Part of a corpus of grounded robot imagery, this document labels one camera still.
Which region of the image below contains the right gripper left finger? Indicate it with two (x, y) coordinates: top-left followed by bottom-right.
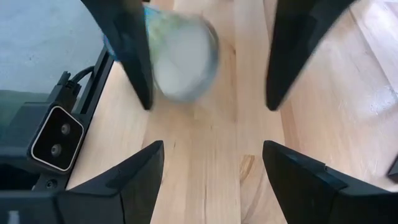
(55, 139), (165, 224)

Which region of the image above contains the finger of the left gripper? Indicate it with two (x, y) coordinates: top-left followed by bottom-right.
(81, 0), (155, 111)
(265, 0), (356, 112)

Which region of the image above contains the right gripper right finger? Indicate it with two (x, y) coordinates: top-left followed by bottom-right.
(262, 139), (398, 224)

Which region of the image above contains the green-teal label tin can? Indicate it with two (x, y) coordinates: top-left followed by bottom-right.
(104, 2), (220, 103)

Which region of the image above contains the black aluminium table frame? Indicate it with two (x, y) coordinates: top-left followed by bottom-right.
(32, 46), (116, 191)

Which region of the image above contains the black camera cable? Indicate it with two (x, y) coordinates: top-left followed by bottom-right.
(57, 65), (96, 94)

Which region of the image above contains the black table-level camera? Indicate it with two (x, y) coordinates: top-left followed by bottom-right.
(29, 105), (85, 172)

